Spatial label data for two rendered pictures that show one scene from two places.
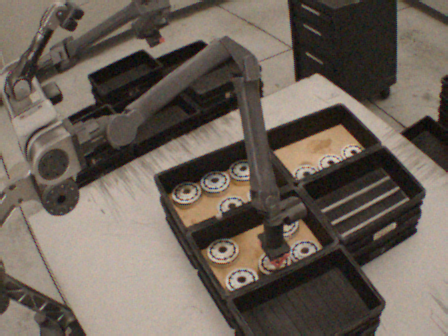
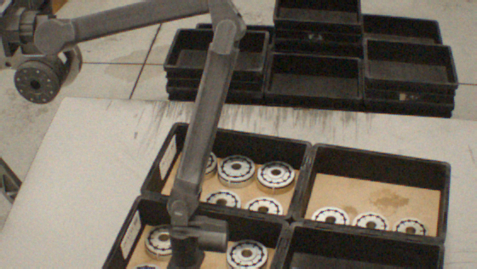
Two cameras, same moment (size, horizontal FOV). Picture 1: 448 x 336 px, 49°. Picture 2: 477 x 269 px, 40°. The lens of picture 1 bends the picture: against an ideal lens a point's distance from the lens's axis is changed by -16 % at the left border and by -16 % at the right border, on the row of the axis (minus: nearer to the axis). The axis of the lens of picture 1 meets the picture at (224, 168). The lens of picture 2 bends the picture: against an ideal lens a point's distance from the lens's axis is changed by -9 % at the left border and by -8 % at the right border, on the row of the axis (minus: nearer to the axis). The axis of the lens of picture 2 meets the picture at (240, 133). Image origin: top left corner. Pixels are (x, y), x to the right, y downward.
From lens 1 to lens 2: 0.88 m
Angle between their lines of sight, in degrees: 26
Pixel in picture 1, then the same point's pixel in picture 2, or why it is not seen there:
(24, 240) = not seen: hidden behind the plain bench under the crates
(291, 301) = not seen: outside the picture
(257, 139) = (198, 128)
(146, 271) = (111, 217)
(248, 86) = (215, 59)
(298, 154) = (354, 195)
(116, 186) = (174, 118)
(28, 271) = not seen: hidden behind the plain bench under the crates
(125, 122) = (54, 31)
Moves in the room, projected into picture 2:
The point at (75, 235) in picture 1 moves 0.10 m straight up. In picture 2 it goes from (88, 141) to (83, 118)
